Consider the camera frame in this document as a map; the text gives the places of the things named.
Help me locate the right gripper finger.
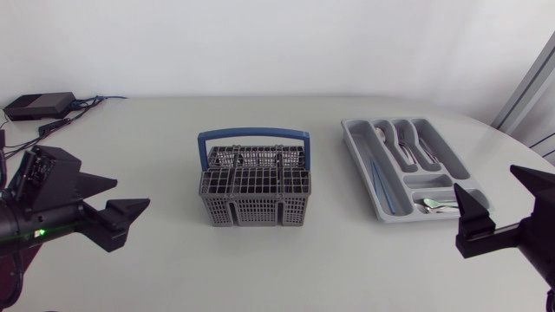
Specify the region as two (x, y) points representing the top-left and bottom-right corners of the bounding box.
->
(509, 164), (555, 198)
(453, 182), (497, 238)

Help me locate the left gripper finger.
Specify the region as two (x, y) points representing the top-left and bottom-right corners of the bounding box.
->
(75, 172), (119, 201)
(80, 198), (152, 254)

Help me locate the grey cutlery tray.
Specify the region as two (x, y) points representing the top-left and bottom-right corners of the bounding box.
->
(340, 116), (492, 224)

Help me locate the grey cutlery basket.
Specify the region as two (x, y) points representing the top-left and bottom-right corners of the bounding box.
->
(197, 127), (312, 228)

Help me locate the steel fork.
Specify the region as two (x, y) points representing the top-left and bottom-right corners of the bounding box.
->
(396, 128), (441, 167)

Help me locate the black power brick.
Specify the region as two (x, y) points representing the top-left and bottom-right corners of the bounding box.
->
(3, 91), (77, 122)

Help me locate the blue chopstick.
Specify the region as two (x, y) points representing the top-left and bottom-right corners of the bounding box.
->
(373, 160), (397, 215)
(369, 160), (393, 216)

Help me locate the steel spoon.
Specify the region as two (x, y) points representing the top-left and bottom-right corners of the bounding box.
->
(374, 126), (418, 166)

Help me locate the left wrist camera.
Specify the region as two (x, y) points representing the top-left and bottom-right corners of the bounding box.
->
(6, 149), (57, 203)

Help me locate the black cable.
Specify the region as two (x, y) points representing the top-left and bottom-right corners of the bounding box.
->
(0, 98), (105, 160)

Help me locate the blue cable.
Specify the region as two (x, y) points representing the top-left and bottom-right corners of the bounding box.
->
(70, 94), (128, 109)

